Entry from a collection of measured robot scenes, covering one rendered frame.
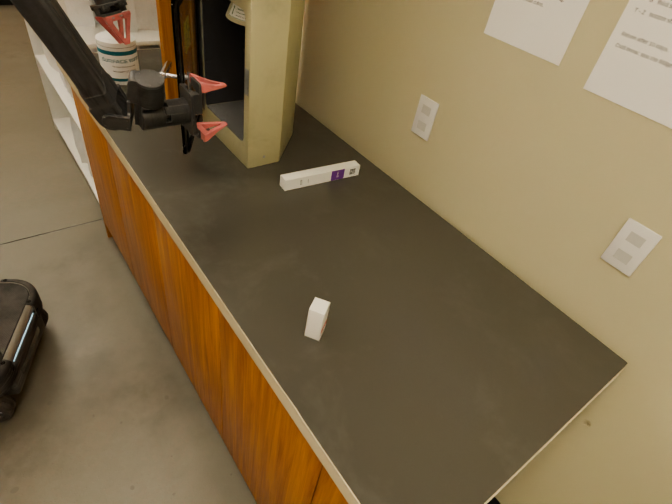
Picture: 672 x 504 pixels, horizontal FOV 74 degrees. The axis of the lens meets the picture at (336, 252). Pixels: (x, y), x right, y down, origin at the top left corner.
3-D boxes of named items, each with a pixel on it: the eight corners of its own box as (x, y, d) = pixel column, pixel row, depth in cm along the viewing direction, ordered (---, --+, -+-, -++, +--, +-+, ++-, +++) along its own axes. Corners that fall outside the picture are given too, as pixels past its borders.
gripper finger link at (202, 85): (232, 80, 101) (192, 85, 96) (232, 110, 106) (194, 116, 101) (219, 69, 105) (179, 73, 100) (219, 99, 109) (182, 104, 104)
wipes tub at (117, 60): (134, 70, 175) (128, 29, 165) (146, 83, 168) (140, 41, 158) (98, 73, 168) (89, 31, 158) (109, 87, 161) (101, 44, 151)
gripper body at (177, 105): (198, 93, 98) (164, 97, 94) (201, 135, 105) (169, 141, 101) (186, 82, 102) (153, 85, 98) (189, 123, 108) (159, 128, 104)
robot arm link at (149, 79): (108, 100, 99) (102, 127, 94) (102, 54, 90) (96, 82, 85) (165, 109, 103) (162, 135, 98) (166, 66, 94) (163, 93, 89)
